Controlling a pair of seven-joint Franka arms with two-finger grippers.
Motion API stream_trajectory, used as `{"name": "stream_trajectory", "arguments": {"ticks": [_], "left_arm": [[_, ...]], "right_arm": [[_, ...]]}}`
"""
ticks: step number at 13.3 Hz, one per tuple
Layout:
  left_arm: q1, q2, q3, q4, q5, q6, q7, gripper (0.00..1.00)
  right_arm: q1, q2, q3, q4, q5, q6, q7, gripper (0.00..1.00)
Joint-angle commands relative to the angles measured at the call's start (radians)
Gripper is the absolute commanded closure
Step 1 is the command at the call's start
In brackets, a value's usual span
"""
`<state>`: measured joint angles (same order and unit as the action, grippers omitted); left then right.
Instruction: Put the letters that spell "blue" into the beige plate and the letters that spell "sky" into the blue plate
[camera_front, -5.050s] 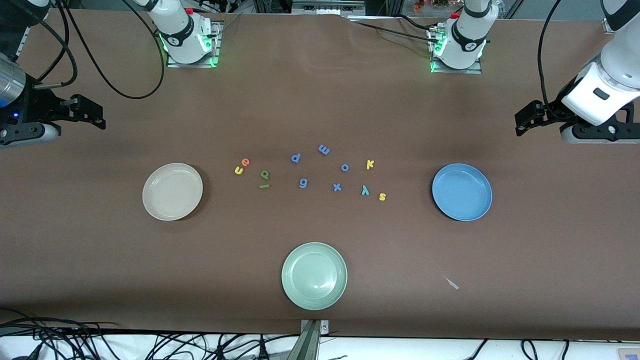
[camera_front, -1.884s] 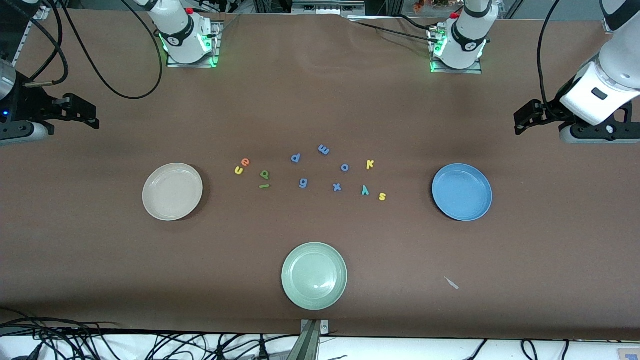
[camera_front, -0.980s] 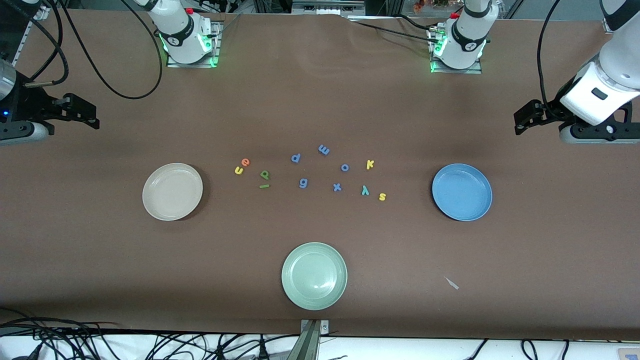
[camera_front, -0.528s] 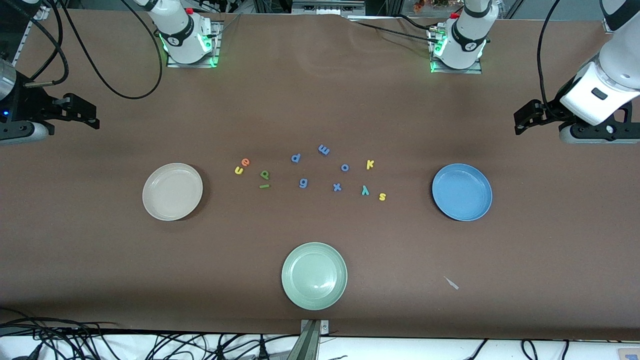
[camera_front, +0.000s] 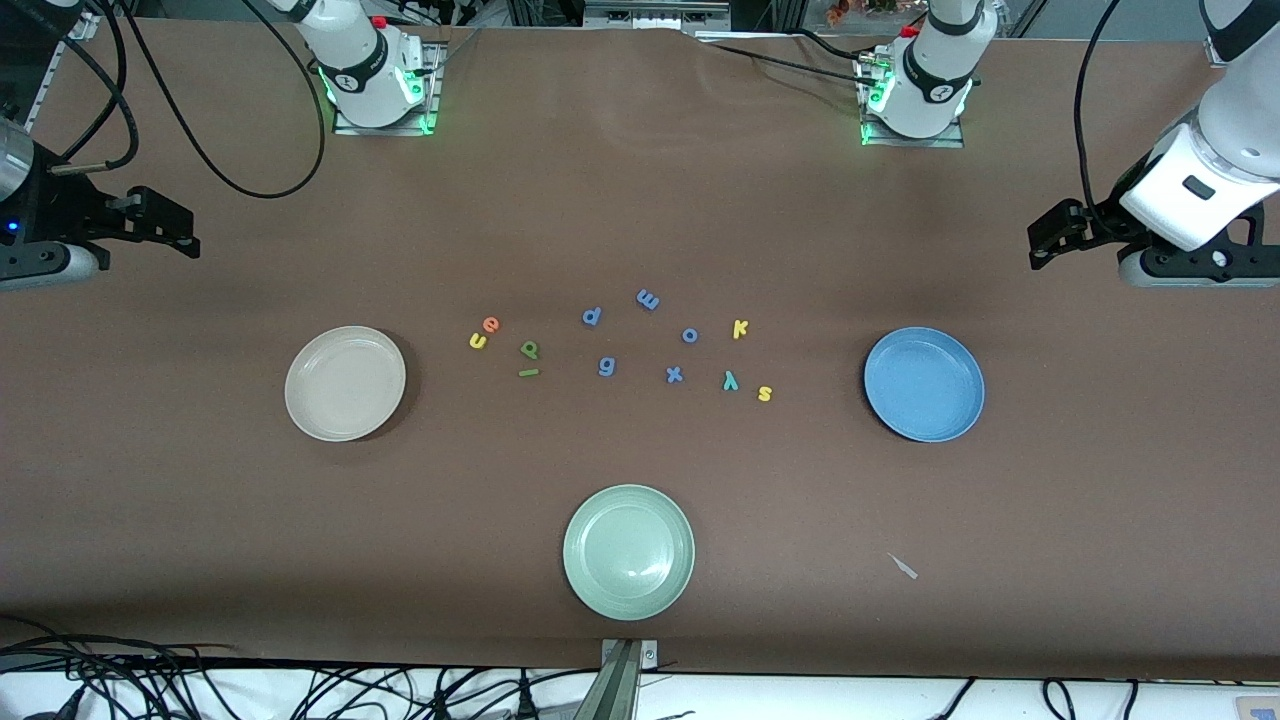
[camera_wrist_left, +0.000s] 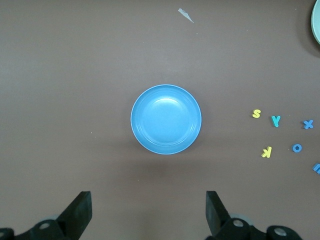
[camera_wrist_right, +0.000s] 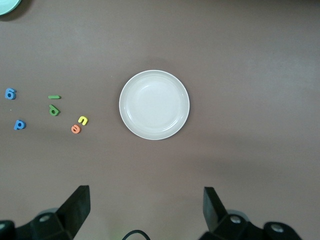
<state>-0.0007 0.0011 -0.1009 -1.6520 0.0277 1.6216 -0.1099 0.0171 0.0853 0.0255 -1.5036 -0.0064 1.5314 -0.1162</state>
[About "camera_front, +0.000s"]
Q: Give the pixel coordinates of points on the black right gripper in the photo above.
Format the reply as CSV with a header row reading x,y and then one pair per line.
x,y
60,214

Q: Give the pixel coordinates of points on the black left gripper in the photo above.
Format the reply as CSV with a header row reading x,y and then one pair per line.
x,y
1098,226

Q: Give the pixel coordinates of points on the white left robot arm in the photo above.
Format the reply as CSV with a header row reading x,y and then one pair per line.
x,y
935,80

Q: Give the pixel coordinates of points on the blue plate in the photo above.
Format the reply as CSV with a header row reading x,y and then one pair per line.
x,y
924,384

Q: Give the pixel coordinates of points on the beige brown plate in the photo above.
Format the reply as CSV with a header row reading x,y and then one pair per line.
x,y
345,383

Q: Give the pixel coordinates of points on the small orange object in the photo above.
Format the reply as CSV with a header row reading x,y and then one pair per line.
x,y
838,12

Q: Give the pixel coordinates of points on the small white paper scrap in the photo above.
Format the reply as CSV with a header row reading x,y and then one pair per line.
x,y
905,568

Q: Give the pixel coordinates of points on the blue foam letter m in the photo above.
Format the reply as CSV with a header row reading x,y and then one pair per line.
x,y
648,299

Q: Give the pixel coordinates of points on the brown paper table cover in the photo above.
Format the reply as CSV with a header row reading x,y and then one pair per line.
x,y
640,200

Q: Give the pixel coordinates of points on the blue foam letter p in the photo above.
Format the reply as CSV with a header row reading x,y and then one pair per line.
x,y
592,316

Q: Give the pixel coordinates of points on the pale green plate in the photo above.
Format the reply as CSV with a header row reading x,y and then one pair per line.
x,y
628,552

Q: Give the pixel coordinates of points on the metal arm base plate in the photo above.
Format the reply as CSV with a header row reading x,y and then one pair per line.
x,y
432,100
950,142

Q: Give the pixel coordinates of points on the aluminium corner rail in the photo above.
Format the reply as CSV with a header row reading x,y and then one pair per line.
x,y
45,85
1218,52

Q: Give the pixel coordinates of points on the aluminium frame rail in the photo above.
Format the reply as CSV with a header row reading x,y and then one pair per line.
x,y
655,15

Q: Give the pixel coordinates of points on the grey metal table bracket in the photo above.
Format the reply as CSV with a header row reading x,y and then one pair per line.
x,y
622,680

